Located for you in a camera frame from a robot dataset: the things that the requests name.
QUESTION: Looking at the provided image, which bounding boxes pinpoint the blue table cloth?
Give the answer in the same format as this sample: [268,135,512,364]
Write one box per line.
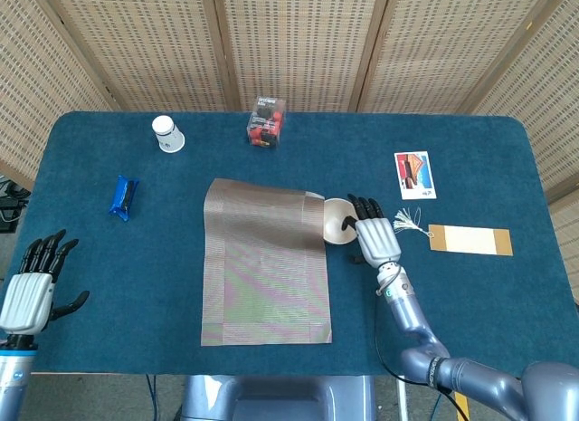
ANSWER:
[0,110,579,377]

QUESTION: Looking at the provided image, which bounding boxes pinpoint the blue snack packet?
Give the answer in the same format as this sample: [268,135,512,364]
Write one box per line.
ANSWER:
[108,175,140,222]

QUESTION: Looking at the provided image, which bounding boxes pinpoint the white paper cup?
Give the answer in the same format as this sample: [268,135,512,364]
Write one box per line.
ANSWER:
[151,115,186,155]

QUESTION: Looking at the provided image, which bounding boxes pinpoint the picture postcard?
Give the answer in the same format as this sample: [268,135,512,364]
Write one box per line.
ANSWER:
[394,150,438,201]

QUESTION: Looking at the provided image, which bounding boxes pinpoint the kraft bookmark with tassel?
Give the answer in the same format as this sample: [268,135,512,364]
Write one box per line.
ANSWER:
[392,206,515,257]

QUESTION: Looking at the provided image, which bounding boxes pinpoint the beige bowl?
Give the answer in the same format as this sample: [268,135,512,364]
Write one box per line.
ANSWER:
[323,197,359,246]

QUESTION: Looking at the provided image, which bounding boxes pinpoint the white table leg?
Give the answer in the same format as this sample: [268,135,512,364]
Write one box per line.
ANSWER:
[396,376,409,421]

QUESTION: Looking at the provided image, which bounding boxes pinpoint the clear box of clips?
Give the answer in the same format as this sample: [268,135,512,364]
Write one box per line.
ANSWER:
[245,96,287,150]

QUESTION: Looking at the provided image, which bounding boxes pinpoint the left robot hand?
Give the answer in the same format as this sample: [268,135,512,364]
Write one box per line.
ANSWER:
[0,229,90,336]

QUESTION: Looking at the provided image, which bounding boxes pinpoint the black equipment with cables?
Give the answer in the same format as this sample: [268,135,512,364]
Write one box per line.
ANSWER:
[0,176,32,234]

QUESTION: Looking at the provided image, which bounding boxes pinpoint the grey robot torso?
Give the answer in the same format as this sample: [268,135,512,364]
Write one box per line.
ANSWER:
[180,374,376,421]

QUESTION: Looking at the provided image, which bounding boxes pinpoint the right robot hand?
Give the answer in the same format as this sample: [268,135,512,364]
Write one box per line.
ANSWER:
[341,193,403,267]

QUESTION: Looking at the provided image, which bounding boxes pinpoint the woven folding screen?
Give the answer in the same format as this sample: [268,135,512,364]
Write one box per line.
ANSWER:
[0,0,579,304]

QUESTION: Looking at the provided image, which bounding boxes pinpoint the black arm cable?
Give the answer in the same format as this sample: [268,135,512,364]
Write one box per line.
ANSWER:
[373,266,470,421]

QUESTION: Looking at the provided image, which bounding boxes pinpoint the brown woven placemat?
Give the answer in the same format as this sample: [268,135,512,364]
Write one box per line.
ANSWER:
[200,177,334,348]

